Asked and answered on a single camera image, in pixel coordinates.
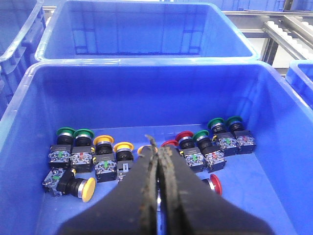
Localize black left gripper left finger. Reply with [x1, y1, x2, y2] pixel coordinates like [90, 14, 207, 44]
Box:
[57, 135, 158, 235]

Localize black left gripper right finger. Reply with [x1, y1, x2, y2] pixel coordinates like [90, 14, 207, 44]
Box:
[157, 146, 274, 235]

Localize blue bin with buttons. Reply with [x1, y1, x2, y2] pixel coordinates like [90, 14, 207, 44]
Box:
[0, 61, 313, 235]

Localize red push button lying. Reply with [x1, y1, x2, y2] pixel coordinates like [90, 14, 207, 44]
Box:
[202, 174, 223, 196]

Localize yellow push button upright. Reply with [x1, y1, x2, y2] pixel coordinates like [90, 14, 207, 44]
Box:
[93, 135, 117, 183]

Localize green push button centre right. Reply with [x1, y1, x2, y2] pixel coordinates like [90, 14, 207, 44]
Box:
[193, 130, 226, 172]

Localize green push button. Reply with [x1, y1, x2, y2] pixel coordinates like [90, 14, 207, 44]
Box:
[193, 130, 226, 172]
[48, 127, 75, 169]
[70, 128, 95, 173]
[226, 116, 256, 154]
[207, 117, 238, 157]

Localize yellow push button behind finger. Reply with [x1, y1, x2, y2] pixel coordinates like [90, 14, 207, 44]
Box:
[137, 145, 151, 155]

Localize red push button upright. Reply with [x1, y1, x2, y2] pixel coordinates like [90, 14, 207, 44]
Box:
[176, 131, 206, 173]

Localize red push button behind finger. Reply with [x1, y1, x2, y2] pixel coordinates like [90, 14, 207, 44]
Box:
[161, 140, 179, 147]

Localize yellow push button lying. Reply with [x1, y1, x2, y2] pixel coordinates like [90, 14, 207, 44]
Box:
[42, 167, 96, 202]

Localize green push button far right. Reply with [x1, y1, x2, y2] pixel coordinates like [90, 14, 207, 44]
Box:
[226, 116, 256, 154]

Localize blue bin near right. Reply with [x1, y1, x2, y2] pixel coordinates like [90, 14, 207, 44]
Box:
[285, 60, 313, 109]

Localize blue bin rear left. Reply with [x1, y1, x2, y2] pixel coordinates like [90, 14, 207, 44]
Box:
[35, 0, 260, 61]

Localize blue crate far right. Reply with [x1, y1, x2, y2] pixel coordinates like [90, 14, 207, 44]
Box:
[165, 0, 313, 12]

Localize blue bin far right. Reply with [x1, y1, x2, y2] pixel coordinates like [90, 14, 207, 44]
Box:
[0, 0, 45, 116]

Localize metal roller rack frame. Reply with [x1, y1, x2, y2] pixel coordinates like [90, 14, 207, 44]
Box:
[43, 6, 313, 76]

